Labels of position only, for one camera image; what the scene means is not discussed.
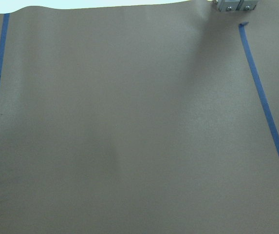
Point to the aluminium frame post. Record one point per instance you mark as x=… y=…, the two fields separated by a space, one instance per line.
x=235 y=5

